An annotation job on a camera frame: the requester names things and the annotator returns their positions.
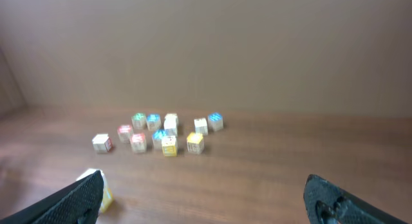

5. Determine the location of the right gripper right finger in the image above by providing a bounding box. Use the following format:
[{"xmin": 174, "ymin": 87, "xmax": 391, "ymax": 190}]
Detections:
[{"xmin": 303, "ymin": 174, "xmax": 403, "ymax": 224}]

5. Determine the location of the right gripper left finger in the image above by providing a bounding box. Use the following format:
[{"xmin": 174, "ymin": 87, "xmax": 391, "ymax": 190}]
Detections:
[{"xmin": 1, "ymin": 170, "xmax": 104, "ymax": 224}]

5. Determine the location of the white block teal side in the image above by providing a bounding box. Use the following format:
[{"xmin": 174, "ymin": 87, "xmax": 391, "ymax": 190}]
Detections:
[{"xmin": 76, "ymin": 168, "xmax": 114, "ymax": 214}]

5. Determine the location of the yellow sided picture block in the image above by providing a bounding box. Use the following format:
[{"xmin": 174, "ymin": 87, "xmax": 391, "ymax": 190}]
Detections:
[{"xmin": 162, "ymin": 135, "xmax": 178, "ymax": 156}]

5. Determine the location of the plain block red side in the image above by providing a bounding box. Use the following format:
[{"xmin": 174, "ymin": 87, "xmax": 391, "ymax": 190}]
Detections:
[{"xmin": 92, "ymin": 133, "xmax": 113, "ymax": 153}]

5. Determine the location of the red top block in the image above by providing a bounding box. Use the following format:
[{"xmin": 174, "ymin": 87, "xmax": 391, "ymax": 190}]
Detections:
[{"xmin": 117, "ymin": 124, "xmax": 134, "ymax": 143}]

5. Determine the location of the red A block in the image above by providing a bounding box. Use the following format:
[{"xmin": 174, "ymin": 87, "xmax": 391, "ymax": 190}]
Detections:
[{"xmin": 129, "ymin": 133, "xmax": 147, "ymax": 153}]

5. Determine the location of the green N block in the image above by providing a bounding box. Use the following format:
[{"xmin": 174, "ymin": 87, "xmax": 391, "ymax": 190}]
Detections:
[{"xmin": 131, "ymin": 113, "xmax": 146, "ymax": 129}]

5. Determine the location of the blue D block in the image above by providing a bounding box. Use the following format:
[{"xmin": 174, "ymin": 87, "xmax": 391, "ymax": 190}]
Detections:
[{"xmin": 152, "ymin": 129, "xmax": 167, "ymax": 150}]

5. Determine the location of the blue top block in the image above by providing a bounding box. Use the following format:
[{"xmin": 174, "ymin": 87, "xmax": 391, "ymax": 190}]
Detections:
[{"xmin": 146, "ymin": 113, "xmax": 162, "ymax": 131}]

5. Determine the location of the plain block green side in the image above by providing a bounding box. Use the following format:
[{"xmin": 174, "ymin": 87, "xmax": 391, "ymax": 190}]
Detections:
[{"xmin": 165, "ymin": 113, "xmax": 179, "ymax": 126}]

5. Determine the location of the white block beside D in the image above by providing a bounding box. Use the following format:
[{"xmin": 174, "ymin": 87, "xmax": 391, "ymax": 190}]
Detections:
[{"xmin": 164, "ymin": 118, "xmax": 178, "ymax": 136}]

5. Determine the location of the yellow top block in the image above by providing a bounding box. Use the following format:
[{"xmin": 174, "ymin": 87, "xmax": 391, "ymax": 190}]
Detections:
[{"xmin": 187, "ymin": 133, "xmax": 204, "ymax": 154}]

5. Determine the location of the blue block far right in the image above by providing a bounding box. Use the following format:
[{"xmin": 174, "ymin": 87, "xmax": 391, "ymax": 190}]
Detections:
[{"xmin": 207, "ymin": 113, "xmax": 223, "ymax": 131}]

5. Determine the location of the white block blue side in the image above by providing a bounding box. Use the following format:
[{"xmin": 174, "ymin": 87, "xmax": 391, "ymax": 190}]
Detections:
[{"xmin": 194, "ymin": 118, "xmax": 209, "ymax": 135}]

